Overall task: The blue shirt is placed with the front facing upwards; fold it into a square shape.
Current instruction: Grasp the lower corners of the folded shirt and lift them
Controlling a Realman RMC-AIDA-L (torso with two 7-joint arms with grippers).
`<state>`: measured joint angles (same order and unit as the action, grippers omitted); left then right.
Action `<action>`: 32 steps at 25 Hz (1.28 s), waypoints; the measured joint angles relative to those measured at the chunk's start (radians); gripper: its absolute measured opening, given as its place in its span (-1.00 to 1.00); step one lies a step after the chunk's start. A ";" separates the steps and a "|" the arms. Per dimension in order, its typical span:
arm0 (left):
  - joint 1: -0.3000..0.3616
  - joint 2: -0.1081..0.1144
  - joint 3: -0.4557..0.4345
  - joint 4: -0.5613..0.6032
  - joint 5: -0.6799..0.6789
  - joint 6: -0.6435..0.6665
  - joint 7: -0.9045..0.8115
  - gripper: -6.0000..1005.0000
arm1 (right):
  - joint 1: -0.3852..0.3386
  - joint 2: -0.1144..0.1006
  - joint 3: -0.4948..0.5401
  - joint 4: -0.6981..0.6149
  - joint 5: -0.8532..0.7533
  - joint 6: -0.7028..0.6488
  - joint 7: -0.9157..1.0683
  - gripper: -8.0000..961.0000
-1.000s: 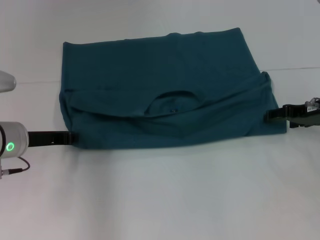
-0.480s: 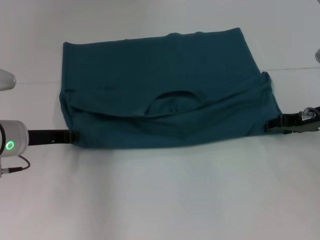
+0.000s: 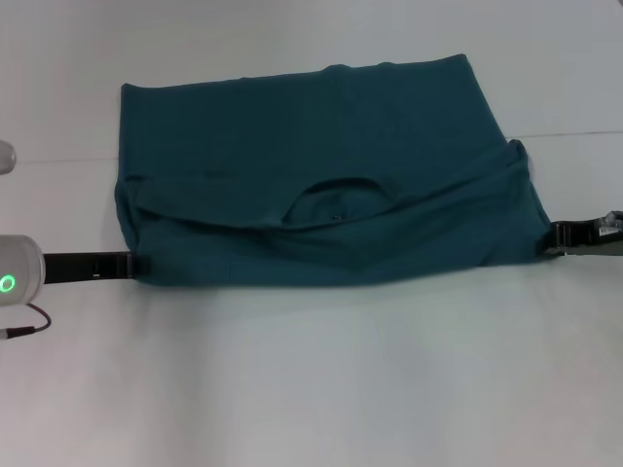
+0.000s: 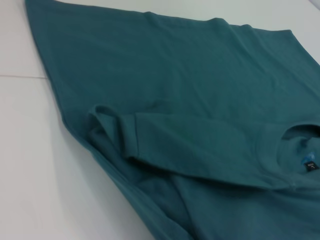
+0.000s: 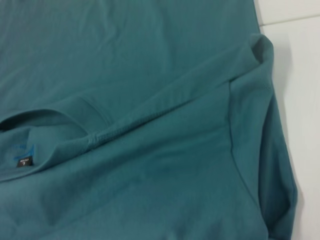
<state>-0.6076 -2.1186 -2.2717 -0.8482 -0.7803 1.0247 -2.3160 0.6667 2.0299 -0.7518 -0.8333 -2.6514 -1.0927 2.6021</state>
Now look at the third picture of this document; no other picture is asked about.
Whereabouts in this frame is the teal FREE! print T-shirt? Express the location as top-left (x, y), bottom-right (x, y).
top-left (112, 53), bottom-right (554, 288)

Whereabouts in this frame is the left arm cable with plug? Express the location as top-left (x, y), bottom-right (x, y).
top-left (0, 302), bottom-right (53, 341)

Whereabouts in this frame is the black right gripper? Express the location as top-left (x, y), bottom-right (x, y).
top-left (537, 209), bottom-right (623, 258)

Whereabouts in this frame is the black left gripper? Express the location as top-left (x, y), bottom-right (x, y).
top-left (42, 250), bottom-right (150, 285)

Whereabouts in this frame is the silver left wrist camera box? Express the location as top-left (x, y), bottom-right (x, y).
top-left (0, 138), bottom-right (18, 175)

